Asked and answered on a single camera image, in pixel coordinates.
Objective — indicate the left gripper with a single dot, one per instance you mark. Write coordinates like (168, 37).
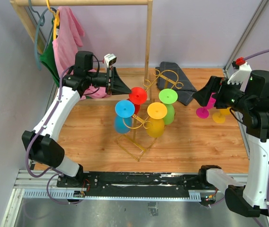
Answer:
(116, 86)

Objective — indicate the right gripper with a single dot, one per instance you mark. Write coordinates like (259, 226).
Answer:
(214, 84)

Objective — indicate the pink wine glass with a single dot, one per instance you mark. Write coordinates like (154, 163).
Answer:
(203, 112)

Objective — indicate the red wine glass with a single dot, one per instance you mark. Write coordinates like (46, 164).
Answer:
(137, 97)

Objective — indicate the blue wine glass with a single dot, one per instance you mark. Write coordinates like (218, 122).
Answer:
(123, 120)

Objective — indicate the orange wine glass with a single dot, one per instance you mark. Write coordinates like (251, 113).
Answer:
(155, 124)
(220, 116)

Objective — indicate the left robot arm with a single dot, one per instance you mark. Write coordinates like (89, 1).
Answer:
(41, 143)

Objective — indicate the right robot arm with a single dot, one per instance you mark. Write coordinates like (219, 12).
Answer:
(250, 199)

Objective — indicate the green wine glass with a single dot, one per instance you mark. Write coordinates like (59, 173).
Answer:
(168, 97)

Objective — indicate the wooden clothes rack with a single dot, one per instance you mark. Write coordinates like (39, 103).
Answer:
(131, 76)

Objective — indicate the grey folded cloth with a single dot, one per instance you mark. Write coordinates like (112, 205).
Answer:
(186, 91)

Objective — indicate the pink garment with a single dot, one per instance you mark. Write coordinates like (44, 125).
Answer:
(68, 39)

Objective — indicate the green garment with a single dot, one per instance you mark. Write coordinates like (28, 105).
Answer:
(47, 57)

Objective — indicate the yellow hanger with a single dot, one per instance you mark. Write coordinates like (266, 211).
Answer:
(56, 15)

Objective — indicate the blue-grey hanger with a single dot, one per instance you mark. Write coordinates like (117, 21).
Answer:
(40, 23)

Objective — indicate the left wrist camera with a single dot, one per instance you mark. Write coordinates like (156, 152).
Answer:
(109, 60)

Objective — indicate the gold wire glass rack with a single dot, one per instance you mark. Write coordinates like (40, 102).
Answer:
(137, 142)

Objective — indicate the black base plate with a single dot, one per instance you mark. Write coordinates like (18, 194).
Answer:
(135, 184)

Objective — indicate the aluminium frame rail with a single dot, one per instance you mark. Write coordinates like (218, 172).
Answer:
(120, 199)

